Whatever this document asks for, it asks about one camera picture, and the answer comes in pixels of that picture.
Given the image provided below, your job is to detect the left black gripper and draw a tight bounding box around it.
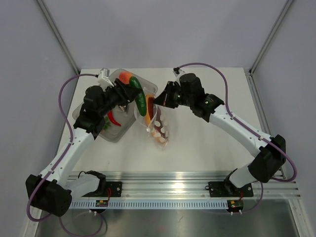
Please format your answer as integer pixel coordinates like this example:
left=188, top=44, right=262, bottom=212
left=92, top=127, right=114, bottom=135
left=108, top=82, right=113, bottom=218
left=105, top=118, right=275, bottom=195
left=98, top=79, right=141, bottom=117

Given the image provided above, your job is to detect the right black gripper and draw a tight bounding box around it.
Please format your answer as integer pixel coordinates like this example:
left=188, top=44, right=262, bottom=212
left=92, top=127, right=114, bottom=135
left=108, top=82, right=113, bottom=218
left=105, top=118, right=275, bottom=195
left=154, top=81, right=194, bottom=109

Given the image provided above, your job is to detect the green cucumber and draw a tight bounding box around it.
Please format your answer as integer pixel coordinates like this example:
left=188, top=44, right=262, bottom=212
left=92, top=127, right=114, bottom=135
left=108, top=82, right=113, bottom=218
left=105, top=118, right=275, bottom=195
left=129, top=76, right=147, bottom=117

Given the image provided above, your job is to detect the red orange meat slab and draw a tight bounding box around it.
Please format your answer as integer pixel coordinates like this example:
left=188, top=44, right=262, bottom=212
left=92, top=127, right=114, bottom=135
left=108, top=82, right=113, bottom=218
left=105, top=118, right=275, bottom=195
left=145, top=95, right=169, bottom=147

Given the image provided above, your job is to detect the clear zip top bag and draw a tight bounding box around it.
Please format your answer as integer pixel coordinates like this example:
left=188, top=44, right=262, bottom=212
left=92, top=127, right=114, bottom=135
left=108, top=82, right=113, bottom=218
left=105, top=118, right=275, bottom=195
left=134, top=87, right=170, bottom=150

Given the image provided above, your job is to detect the red chili pepper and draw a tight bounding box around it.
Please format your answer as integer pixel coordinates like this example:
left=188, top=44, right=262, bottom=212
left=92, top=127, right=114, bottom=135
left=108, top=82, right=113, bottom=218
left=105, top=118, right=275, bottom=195
left=107, top=110, right=121, bottom=126

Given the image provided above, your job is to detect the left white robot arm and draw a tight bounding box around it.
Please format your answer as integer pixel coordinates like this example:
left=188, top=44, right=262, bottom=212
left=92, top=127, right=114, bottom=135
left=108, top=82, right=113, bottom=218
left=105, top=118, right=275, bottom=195
left=26, top=79, right=143, bottom=222

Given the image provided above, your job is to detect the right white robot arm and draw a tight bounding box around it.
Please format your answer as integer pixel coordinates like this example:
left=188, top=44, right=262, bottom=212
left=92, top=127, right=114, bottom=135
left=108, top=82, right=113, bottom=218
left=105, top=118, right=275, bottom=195
left=154, top=73, right=286, bottom=197

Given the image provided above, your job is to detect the clear plastic food bin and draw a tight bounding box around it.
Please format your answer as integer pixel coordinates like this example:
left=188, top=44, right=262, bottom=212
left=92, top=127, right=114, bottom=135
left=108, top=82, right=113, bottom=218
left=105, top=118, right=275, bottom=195
left=72, top=69, right=158, bottom=142

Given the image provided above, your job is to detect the orange peach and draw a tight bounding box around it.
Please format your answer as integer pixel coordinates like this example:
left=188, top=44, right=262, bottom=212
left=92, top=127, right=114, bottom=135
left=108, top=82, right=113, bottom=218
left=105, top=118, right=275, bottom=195
left=119, top=71, right=133, bottom=84

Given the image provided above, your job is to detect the red green radish bunch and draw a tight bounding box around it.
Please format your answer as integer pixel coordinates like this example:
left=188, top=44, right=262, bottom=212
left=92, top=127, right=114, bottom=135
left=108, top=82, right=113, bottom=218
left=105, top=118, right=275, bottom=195
left=103, top=117, right=111, bottom=130

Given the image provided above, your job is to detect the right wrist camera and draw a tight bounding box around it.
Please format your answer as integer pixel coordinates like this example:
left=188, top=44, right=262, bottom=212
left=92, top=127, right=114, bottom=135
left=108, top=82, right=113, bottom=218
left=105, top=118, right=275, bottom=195
left=173, top=67, right=186, bottom=80

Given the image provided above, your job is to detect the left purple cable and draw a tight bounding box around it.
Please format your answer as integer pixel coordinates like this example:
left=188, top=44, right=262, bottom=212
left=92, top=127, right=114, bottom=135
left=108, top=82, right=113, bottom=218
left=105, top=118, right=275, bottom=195
left=26, top=73, right=109, bottom=235

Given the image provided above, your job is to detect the aluminium mounting rail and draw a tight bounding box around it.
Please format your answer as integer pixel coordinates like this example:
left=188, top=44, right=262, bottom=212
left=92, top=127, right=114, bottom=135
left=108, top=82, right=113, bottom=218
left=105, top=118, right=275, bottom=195
left=66, top=170, right=301, bottom=199

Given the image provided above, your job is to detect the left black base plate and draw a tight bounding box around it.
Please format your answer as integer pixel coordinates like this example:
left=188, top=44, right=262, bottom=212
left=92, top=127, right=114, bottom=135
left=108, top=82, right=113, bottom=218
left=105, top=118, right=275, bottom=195
left=83, top=181, right=122, bottom=198

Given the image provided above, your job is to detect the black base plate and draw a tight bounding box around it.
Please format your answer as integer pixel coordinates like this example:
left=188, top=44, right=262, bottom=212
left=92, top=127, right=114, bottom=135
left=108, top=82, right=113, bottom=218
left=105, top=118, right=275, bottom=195
left=204, top=181, right=254, bottom=198
left=83, top=181, right=122, bottom=198

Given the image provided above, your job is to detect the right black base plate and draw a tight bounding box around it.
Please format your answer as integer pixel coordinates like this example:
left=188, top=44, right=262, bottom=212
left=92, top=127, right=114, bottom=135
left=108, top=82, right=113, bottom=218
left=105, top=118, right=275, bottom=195
left=204, top=181, right=254, bottom=198

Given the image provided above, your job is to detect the white slotted cable duct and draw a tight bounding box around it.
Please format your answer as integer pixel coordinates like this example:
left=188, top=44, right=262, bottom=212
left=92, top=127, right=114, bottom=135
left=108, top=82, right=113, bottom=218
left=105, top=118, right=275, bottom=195
left=70, top=199, right=228, bottom=210

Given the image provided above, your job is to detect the left aluminium frame post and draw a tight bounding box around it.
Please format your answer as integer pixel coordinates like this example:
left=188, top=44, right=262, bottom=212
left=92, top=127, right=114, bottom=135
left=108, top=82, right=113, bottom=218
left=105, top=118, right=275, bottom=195
left=35, top=0, right=80, bottom=74

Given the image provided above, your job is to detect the aluminium frame post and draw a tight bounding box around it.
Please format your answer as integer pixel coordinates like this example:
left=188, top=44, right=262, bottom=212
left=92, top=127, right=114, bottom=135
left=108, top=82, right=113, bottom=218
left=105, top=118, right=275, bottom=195
left=35, top=0, right=80, bottom=74
left=249, top=0, right=295, bottom=76

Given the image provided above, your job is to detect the right aluminium frame post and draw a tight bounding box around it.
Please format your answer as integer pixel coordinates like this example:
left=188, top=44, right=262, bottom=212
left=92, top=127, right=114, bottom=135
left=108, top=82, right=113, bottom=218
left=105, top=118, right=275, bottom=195
left=249, top=0, right=295, bottom=76

